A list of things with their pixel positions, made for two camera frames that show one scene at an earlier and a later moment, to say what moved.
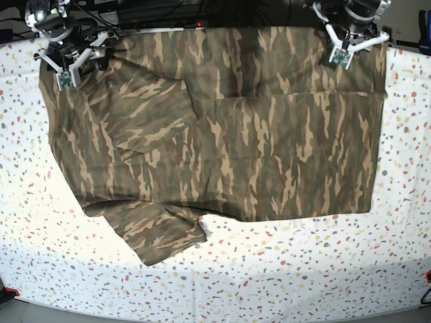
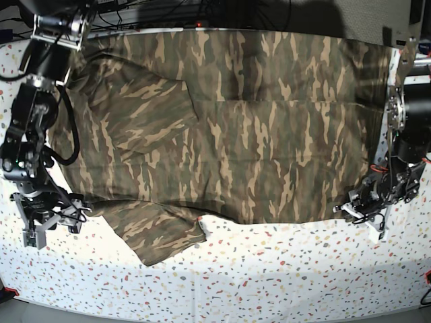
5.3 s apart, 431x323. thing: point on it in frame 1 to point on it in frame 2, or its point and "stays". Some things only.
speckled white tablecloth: x=56 y=254 stays
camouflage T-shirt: x=176 y=126 stays
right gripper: x=349 y=42 to x=367 y=206
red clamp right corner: x=427 y=276 stays
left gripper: x=68 y=56 to x=45 y=210
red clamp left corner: x=7 y=289 stays
